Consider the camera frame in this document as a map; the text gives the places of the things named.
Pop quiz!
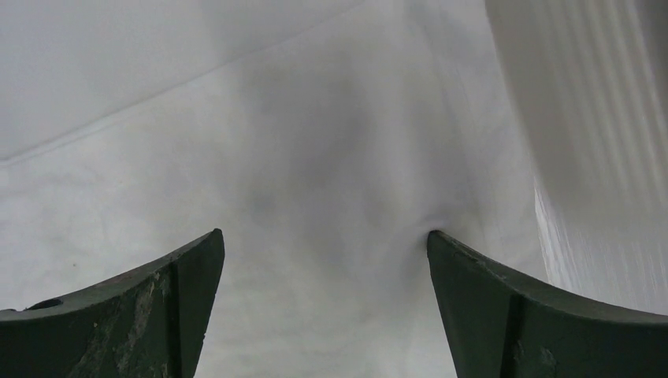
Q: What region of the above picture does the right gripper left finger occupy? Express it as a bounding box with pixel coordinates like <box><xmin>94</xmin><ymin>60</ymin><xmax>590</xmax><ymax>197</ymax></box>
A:
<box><xmin>1</xmin><ymin>230</ymin><xmax>225</xmax><ymax>377</ymax></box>

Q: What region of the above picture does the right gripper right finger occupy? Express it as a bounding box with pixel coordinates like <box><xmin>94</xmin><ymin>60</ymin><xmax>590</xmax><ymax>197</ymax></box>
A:
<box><xmin>427</xmin><ymin>231</ymin><xmax>667</xmax><ymax>378</ymax></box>

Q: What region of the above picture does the white t shirt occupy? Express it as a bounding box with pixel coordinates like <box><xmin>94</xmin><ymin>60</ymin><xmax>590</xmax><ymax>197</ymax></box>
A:
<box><xmin>1</xmin><ymin>1</ymin><xmax>546</xmax><ymax>377</ymax></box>

